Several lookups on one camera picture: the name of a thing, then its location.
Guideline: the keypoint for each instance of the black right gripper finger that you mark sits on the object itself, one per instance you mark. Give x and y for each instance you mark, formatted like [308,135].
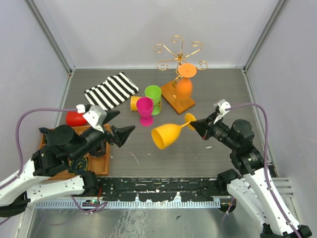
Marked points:
[207,121]
[203,131]

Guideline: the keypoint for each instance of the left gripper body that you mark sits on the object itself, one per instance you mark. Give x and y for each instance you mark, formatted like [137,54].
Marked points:
[91,139]

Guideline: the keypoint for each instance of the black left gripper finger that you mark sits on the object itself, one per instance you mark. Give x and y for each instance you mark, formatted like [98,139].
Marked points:
[107,116]
[120,135]

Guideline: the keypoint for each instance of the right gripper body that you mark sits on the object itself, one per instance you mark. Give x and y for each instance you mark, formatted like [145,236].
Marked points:
[219,131]

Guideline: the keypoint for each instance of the yellow-orange plastic wine glass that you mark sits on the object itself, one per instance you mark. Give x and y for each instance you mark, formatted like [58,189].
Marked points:
[166,134]

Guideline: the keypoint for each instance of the orange plastic wine glass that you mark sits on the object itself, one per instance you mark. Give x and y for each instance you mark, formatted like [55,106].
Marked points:
[184,86]

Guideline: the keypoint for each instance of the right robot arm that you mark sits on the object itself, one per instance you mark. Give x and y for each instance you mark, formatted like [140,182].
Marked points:
[249,181]

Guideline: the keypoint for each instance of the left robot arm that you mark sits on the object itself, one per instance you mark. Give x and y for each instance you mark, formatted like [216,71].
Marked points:
[25,187]

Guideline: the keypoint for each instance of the red plastic wine glass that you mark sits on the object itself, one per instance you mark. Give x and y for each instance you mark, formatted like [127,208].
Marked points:
[75,119]

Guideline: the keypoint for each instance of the yellow plastic wine glass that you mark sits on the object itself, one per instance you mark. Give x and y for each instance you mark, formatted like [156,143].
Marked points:
[133,103]

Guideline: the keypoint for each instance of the magenta plastic wine glass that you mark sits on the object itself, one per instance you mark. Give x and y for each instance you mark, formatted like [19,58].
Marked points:
[145,108]

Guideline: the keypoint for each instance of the green plastic wine glass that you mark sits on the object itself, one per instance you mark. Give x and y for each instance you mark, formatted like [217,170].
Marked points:
[154,92]

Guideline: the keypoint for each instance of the black white striped cloth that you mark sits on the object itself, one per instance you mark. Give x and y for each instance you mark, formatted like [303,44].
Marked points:
[109,94]

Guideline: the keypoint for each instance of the wooden compartment tray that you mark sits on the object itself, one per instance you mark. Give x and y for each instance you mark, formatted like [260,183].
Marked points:
[99,165]

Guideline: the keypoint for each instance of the rolled blue-yellow tie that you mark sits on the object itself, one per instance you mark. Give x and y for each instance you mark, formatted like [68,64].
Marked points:
[79,166]

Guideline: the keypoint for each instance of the rolled dark orange-floral tie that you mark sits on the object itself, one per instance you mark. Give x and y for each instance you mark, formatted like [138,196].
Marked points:
[46,132]

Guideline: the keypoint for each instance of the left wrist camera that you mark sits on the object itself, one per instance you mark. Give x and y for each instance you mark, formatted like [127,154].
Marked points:
[94,115]

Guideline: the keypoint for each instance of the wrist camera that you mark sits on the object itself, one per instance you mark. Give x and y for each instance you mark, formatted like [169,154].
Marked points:
[221,108]
[94,115]

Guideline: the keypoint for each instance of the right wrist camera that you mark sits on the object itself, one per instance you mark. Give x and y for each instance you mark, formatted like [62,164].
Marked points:
[221,108]

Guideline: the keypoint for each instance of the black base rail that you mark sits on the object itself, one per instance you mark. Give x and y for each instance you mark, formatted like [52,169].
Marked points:
[159,189]

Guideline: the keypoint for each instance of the white slotted cable duct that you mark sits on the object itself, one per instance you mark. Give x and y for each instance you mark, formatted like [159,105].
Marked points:
[69,204]

